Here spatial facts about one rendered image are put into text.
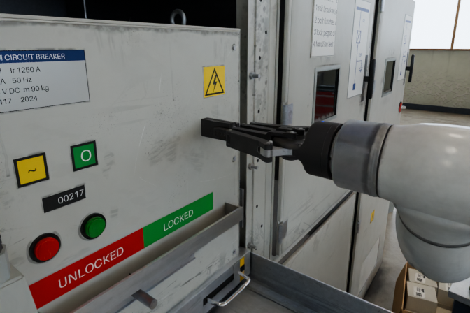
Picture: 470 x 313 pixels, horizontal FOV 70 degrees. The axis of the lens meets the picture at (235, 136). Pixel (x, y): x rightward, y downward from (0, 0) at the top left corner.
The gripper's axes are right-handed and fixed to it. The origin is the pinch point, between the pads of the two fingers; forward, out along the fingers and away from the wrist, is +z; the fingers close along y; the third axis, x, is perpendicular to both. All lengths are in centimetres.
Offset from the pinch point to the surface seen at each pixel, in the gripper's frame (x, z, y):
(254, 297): -38.4, -1.5, 9.1
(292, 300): -38.0, -8.6, 12.7
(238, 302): -38.4, 0.4, 5.9
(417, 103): -111, 86, 786
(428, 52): -1, 80, 786
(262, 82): 6.0, 3.7, 18.7
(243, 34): 15.5, 6.9, 16.0
